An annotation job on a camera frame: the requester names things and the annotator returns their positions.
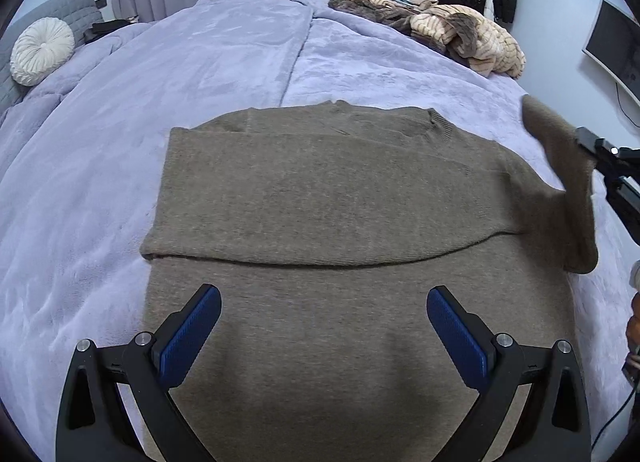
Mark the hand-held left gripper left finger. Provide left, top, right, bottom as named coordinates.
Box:
left=56, top=284, right=222, bottom=462

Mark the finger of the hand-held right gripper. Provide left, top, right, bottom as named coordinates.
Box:
left=574, top=127, right=621, bottom=168

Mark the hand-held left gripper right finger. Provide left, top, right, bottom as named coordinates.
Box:
left=426, top=285, right=593, bottom=462

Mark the brown knit sweater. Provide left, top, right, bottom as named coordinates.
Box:
left=140, top=94, right=600, bottom=462

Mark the curved computer monitor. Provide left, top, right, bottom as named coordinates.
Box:
left=581, top=0, right=640, bottom=108

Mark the beige striped fuzzy garment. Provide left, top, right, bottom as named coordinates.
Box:
left=410, top=4, right=527, bottom=79

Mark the lavender plush blanket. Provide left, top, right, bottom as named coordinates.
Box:
left=0, top=0, right=640, bottom=462

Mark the brown furry garment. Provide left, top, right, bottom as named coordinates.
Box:
left=328, top=0, right=418, bottom=35

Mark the black object on bed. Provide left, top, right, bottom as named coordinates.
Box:
left=82, top=17, right=138, bottom=45

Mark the round white pleated pillow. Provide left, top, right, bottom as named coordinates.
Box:
left=10, top=17, right=76, bottom=87

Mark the grey quilted headboard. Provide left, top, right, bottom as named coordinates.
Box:
left=0, top=0, right=106, bottom=108

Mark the black monitor cable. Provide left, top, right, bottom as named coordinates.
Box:
left=616, top=82, right=640, bottom=129

